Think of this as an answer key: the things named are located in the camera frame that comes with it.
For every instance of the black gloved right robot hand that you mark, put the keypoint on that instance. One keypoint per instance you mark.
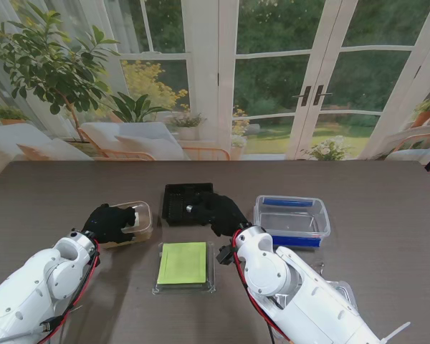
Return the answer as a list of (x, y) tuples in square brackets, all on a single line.
[(222, 215)]

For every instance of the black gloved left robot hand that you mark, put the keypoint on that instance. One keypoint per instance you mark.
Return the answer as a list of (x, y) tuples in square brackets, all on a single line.
[(109, 224)]

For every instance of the clear lid with white label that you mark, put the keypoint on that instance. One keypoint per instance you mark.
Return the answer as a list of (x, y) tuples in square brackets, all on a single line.
[(143, 215)]

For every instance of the brown kraft paper container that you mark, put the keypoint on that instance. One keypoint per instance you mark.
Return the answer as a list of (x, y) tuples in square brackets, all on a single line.
[(145, 237)]

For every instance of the black plastic tray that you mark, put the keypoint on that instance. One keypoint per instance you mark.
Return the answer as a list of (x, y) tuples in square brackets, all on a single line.
[(175, 204)]

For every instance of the clear lid with green sheet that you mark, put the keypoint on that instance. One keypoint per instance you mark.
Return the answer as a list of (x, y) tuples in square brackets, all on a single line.
[(182, 267)]

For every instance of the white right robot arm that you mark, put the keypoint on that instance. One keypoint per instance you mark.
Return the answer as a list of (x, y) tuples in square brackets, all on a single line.
[(301, 294)]

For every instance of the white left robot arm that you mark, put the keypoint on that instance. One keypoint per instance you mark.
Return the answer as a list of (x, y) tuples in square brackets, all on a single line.
[(39, 283)]

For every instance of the clear container with blue clips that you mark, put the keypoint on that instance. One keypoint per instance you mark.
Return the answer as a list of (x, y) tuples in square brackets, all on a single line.
[(297, 218)]

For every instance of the clear lid with blue mark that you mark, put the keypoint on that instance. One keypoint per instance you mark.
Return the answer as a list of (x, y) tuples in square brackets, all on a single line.
[(345, 290)]

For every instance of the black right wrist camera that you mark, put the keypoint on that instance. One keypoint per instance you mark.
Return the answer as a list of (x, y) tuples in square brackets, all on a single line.
[(225, 255)]

